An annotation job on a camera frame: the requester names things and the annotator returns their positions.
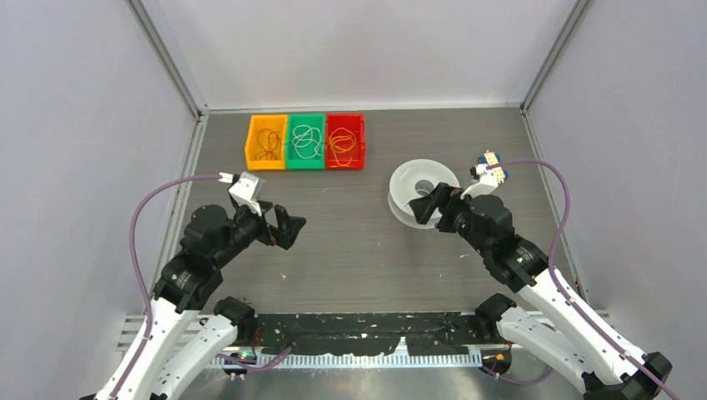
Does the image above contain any white blue toy car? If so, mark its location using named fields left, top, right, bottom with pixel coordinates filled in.
left=478, top=150, right=509, bottom=185

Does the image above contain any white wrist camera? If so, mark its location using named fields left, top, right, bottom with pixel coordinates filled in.
left=228, top=172, right=265, bottom=217
left=461, top=164, right=500, bottom=198

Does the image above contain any red bin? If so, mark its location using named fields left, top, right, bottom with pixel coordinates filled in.
left=324, top=113, right=366, bottom=170

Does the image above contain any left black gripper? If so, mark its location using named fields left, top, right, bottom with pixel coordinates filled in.
left=215, top=197, right=305, bottom=265

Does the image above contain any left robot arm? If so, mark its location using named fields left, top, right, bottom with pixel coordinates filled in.
left=94, top=201, right=307, bottom=399

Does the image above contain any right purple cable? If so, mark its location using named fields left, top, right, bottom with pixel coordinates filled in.
left=485, top=159, right=680, bottom=400

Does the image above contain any green bin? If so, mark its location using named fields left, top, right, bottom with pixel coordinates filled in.
left=285, top=113, right=326, bottom=170

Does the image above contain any white wire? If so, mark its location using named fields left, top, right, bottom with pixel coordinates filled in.
left=291, top=124, right=323, bottom=161

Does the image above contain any red wire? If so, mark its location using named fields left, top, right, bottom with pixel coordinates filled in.
left=253, top=127, right=283, bottom=162

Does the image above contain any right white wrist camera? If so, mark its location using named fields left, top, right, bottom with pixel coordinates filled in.
left=461, top=164, right=500, bottom=198

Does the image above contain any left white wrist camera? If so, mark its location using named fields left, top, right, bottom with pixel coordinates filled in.
left=228, top=172, right=265, bottom=217

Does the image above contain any yellow wire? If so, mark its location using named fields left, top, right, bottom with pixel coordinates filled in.
left=328, top=127, right=358, bottom=168

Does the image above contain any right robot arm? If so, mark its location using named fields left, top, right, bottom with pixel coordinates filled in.
left=409, top=183, right=672, bottom=399

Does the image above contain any white plastic spool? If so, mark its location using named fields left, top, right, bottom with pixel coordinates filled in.
left=388, top=159, right=459, bottom=229

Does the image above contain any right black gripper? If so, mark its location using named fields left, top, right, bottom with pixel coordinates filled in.
left=409, top=182, right=491, bottom=257

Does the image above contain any yellow bin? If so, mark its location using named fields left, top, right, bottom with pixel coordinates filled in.
left=244, top=114, right=288, bottom=171

